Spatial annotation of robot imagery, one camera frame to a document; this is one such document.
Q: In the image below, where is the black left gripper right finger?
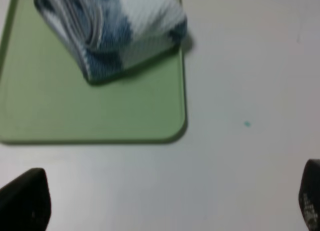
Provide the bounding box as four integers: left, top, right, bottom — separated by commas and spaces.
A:
298, 159, 320, 231

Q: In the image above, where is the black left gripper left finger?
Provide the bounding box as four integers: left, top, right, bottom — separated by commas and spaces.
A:
0, 167, 52, 231

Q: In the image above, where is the blue white striped towel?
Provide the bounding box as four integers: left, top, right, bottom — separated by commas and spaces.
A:
33, 0, 188, 84

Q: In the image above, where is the green plastic tray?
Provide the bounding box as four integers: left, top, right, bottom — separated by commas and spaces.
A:
0, 0, 187, 144

